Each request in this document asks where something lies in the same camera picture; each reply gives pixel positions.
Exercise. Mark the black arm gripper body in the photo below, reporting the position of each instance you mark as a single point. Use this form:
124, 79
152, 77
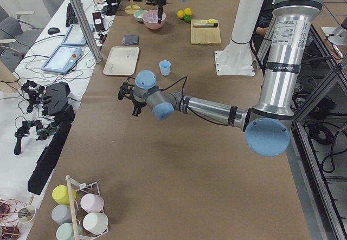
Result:
136, 104

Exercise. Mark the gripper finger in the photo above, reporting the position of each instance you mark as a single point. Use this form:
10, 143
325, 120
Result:
136, 111

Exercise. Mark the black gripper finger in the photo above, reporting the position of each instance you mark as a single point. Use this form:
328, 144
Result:
160, 12

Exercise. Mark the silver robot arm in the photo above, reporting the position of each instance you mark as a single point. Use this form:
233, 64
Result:
267, 124

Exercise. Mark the pile of clear ice cubes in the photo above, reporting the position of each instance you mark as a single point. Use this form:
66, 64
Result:
151, 16

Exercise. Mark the light blue cup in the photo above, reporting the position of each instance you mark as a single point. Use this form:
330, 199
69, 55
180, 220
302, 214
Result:
165, 67

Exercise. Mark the pink cup on rack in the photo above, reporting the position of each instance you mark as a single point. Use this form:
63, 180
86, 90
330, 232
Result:
92, 203

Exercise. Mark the yellow cup on rack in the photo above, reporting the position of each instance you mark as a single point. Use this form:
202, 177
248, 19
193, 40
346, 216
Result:
60, 195

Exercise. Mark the white cup on rack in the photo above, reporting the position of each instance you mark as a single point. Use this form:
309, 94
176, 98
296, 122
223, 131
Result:
95, 222

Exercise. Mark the grey cup on rack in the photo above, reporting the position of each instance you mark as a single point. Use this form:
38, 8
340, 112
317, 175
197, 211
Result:
61, 214

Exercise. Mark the mint cup on rack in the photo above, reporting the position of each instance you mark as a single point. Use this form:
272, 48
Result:
65, 232

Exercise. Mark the paper cup with whisk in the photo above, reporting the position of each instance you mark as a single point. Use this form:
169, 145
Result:
26, 214

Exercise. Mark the pink bowl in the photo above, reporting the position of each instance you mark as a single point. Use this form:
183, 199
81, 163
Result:
155, 26

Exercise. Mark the whole lemon far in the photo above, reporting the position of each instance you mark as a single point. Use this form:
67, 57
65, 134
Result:
180, 14

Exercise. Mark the whole lemon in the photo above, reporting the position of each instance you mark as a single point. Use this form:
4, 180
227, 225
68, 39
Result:
180, 14
188, 11

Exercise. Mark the mint green bowl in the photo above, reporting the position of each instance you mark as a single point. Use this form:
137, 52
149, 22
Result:
138, 15

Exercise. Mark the whole lemon near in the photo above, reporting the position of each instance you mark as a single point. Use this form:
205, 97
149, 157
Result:
188, 11

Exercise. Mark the green lime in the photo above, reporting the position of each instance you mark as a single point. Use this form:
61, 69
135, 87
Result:
187, 18

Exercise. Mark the cream rabbit tray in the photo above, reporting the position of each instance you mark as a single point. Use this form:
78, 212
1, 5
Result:
121, 61

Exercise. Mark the grey folded cloth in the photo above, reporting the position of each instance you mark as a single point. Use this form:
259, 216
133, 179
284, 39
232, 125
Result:
130, 39

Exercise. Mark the lemon half lower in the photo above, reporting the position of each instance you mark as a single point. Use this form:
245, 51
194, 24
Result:
211, 21

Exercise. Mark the black spare gripper stand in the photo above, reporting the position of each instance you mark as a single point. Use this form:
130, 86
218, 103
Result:
55, 104

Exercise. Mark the blue teach pendant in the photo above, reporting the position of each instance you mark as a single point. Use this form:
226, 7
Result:
74, 36
62, 60

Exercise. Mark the black keyboard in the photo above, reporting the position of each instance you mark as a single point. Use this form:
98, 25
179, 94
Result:
71, 17

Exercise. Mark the black computer mouse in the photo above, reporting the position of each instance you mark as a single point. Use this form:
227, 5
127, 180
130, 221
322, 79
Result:
53, 30

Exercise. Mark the seated person in black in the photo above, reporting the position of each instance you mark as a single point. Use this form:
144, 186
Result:
264, 18

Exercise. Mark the aluminium frame post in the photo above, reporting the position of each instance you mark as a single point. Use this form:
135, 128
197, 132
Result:
84, 25

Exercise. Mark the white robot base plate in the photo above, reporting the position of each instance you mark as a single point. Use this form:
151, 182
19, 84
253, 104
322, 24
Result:
236, 58

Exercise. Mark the white wire cup rack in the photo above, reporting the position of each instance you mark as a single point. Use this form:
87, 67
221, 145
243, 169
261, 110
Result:
76, 191

